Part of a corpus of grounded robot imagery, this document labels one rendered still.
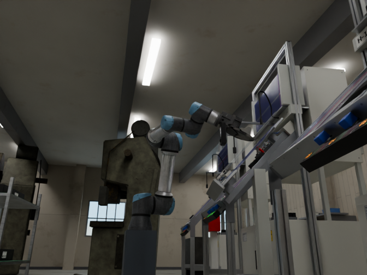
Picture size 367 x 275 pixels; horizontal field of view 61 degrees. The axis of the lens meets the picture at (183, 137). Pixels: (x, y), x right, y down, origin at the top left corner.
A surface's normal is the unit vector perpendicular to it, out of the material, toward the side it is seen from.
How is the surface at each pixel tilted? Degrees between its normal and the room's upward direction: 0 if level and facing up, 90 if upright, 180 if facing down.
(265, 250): 90
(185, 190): 90
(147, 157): 90
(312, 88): 90
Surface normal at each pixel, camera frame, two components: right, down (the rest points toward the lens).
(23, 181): 0.39, -0.70
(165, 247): 0.23, -0.34
